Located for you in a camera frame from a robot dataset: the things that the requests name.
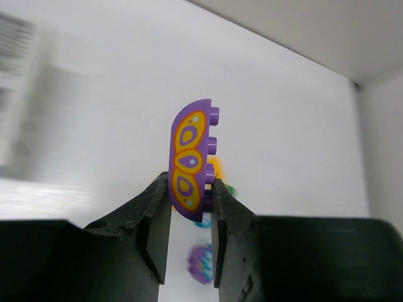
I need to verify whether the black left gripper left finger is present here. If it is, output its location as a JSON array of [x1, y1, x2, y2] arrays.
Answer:
[[1, 172, 171, 301]]

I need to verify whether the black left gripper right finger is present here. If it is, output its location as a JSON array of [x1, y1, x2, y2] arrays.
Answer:
[[212, 179, 402, 301]]

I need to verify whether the purple round lotus lego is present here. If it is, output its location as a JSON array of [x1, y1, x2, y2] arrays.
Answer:
[[188, 244, 213, 284]]

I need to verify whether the teal round flower lego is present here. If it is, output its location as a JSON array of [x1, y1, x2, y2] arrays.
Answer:
[[194, 213, 212, 228]]

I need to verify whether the purple butterfly wing lego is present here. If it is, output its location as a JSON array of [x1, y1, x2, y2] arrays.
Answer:
[[168, 99, 220, 223]]

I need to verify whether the yellow striped green bee lego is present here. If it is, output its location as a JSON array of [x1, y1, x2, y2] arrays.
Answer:
[[227, 185, 237, 197]]

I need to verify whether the yellow butterfly lego piece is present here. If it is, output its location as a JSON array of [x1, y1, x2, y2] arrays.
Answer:
[[208, 156, 225, 182]]

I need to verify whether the white slatted container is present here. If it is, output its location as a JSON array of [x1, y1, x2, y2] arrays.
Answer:
[[1, 11, 42, 178]]

